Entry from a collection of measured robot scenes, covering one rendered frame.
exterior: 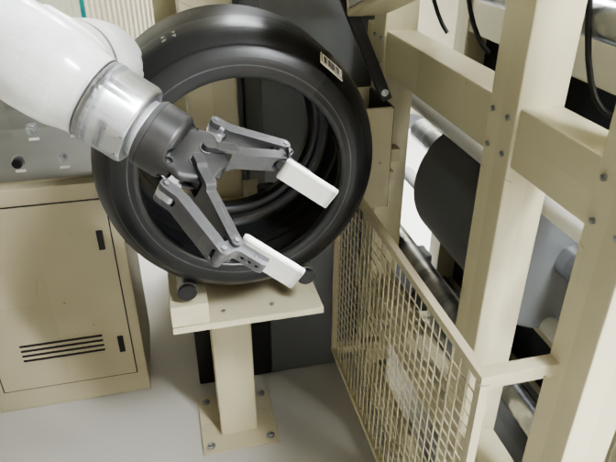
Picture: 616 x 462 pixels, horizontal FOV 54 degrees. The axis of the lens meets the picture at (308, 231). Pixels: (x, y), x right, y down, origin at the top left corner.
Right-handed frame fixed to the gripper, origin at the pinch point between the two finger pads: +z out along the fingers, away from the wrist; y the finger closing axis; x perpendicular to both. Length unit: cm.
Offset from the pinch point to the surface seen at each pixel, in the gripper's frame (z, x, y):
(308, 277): 16, -59, -49
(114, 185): -30, -48, -33
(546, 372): 53, -22, -25
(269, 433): 46, -147, -58
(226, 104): -23, -52, -80
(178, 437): 19, -164, -48
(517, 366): 48, -23, -23
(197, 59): -28, -21, -46
